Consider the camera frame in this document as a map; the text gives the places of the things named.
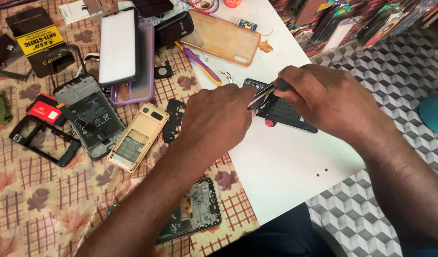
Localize black silver phone part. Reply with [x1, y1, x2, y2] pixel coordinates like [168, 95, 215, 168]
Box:
[247, 84, 276, 117]

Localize black plastic inner frame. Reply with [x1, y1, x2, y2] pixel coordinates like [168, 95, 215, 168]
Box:
[163, 99, 187, 145]

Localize purple phone case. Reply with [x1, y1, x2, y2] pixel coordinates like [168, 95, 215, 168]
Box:
[110, 22, 155, 106]

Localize disassembled smartphone with board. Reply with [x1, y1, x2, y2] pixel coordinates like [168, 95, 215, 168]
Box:
[108, 177, 223, 245]

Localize white card packet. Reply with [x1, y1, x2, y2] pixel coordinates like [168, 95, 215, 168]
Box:
[58, 0, 109, 25]

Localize opened smartphone with battery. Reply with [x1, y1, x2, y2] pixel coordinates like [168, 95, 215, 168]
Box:
[53, 73, 127, 161]

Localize tape roll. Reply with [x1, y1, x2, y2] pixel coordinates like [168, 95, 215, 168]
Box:
[185, 0, 220, 15]

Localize clear yellowed phone case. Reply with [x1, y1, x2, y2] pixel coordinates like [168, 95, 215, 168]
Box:
[178, 10, 261, 67]

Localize white phone in black case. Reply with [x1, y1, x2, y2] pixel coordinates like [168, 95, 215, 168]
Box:
[98, 7, 141, 87]

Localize dark pouch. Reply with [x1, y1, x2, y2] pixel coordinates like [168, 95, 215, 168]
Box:
[131, 0, 174, 17]

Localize black glass phone panel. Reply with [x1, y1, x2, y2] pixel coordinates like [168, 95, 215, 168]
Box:
[0, 33, 34, 82]

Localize black handled screwdriver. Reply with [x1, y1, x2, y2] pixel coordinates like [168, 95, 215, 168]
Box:
[269, 79, 295, 93]

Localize small black camera cover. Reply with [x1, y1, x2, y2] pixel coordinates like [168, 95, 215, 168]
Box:
[154, 64, 174, 80]

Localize person's left hand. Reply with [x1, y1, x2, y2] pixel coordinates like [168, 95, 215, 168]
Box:
[177, 84, 258, 163]

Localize black phone frame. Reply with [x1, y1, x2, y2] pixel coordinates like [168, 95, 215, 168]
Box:
[9, 114, 82, 168]

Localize floral checked cloth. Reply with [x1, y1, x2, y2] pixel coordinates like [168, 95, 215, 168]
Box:
[0, 0, 261, 257]

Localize teal round object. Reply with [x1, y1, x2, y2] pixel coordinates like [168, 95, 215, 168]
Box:
[418, 91, 438, 136]

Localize person's dark blue trousers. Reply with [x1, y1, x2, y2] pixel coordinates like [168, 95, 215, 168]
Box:
[206, 202, 348, 257]

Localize rack of accessory packets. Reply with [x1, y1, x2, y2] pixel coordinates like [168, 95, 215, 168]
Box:
[268, 0, 438, 58]

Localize purple yellow toothbrush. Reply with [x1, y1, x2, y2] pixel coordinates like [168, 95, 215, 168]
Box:
[174, 41, 223, 86]

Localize small blue box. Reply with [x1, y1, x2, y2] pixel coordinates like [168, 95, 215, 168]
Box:
[237, 19, 258, 32]

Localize person's right hand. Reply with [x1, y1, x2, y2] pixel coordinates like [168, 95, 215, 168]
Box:
[273, 64, 385, 144]

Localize gold feature phone housing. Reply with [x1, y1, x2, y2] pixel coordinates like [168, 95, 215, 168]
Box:
[107, 102, 170, 173]

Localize black perforated phone back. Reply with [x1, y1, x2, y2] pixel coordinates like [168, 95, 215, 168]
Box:
[243, 78, 319, 134]

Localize green circuit board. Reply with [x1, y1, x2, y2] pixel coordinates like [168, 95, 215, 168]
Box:
[0, 91, 13, 125]

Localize black yellow anti-static bag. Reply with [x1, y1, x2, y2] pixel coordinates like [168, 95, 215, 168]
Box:
[5, 7, 77, 78]

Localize black feature phone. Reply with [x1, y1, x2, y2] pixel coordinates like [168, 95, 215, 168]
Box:
[154, 11, 195, 49]

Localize red battery pack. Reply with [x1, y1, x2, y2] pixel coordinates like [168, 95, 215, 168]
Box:
[26, 93, 69, 126]

